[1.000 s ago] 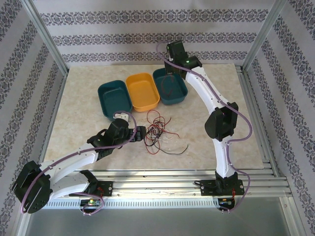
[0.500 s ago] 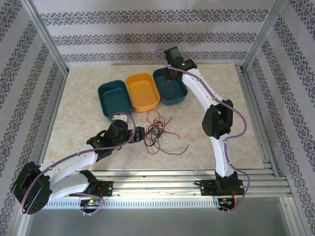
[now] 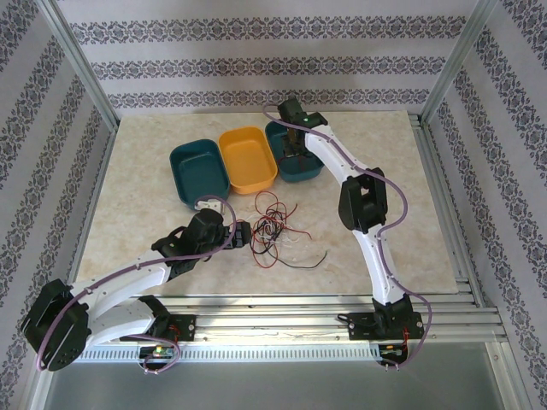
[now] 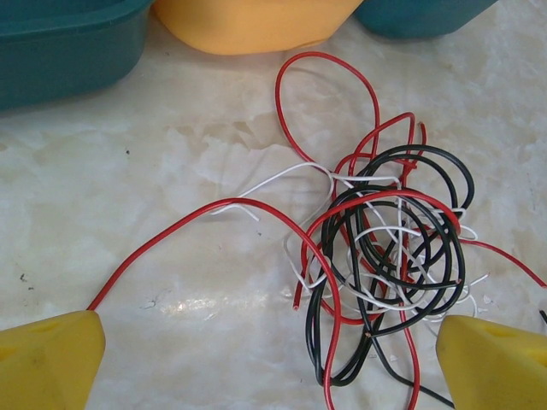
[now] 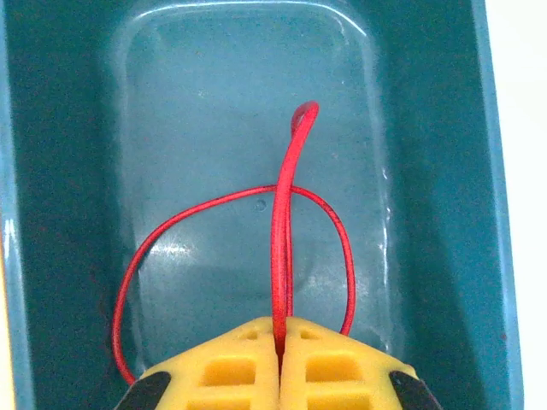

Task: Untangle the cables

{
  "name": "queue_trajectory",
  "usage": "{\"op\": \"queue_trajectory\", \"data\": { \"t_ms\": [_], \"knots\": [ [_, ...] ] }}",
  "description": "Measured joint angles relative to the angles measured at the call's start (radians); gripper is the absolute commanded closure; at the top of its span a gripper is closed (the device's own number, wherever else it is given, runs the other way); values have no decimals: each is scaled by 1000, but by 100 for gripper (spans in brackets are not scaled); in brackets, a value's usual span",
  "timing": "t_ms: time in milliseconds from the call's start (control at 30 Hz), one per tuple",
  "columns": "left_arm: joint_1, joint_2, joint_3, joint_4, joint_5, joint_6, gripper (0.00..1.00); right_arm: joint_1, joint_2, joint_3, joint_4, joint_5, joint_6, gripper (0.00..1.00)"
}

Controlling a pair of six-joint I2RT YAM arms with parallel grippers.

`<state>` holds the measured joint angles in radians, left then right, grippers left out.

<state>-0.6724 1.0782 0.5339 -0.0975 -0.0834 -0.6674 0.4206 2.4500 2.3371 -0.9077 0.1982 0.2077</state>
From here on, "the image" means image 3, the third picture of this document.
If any white wire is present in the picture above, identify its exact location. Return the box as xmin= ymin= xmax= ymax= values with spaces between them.
xmin=255 ymin=220 xmax=283 ymax=240
xmin=273 ymin=230 xmax=301 ymax=249

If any thick black cable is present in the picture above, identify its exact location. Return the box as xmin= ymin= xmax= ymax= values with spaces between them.
xmin=252 ymin=216 xmax=284 ymax=257

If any small teal plastic bin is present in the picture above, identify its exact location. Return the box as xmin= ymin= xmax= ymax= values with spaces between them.
xmin=264 ymin=120 xmax=325 ymax=184

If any yellow plastic bin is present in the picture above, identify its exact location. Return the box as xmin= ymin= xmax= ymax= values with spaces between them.
xmin=218 ymin=126 xmax=279 ymax=196

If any large teal plastic bin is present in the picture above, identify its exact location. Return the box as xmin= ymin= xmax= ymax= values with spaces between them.
xmin=168 ymin=138 xmax=232 ymax=212

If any grey metal panel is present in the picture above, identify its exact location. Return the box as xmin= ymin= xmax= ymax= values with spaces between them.
xmin=42 ymin=362 xmax=503 ymax=410

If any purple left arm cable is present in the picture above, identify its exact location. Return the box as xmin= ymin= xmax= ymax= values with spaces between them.
xmin=35 ymin=194 xmax=238 ymax=376

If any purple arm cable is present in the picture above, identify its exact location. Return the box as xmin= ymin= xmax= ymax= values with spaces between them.
xmin=35 ymin=194 xmax=238 ymax=376
xmin=262 ymin=103 xmax=432 ymax=372

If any aluminium frame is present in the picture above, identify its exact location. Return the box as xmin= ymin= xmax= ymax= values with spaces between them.
xmin=27 ymin=0 xmax=521 ymax=410

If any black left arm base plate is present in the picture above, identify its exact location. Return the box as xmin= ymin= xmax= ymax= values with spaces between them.
xmin=121 ymin=313 xmax=197 ymax=343

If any slotted grey cable duct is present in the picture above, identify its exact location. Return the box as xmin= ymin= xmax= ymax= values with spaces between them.
xmin=57 ymin=343 xmax=381 ymax=365

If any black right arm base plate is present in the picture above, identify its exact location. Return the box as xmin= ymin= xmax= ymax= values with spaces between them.
xmin=348 ymin=311 xmax=424 ymax=342

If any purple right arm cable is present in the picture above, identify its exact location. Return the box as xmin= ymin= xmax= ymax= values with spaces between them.
xmin=262 ymin=103 xmax=432 ymax=372

